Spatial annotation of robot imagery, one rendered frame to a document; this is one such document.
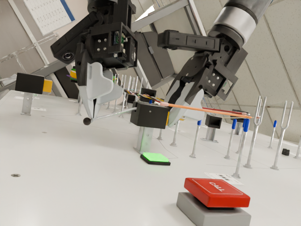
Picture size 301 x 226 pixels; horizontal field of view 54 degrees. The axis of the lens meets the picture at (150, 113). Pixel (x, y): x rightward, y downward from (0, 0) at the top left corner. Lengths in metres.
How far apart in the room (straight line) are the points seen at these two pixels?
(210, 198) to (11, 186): 0.20
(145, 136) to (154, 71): 1.09
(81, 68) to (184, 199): 0.28
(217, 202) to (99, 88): 0.28
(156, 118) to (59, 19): 7.77
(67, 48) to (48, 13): 7.70
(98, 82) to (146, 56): 1.10
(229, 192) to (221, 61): 0.33
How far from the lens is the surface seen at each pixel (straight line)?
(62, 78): 1.48
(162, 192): 0.37
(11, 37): 8.22
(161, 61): 1.62
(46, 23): 8.21
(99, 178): 0.38
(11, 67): 8.13
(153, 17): 1.53
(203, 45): 0.56
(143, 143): 0.54
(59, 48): 0.58
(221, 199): 0.30
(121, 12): 0.53
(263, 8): 0.63
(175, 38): 0.53
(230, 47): 0.60
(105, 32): 0.51
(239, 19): 0.59
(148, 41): 1.59
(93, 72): 0.51
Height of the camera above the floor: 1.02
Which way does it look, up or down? 14 degrees up
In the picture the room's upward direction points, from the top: 59 degrees clockwise
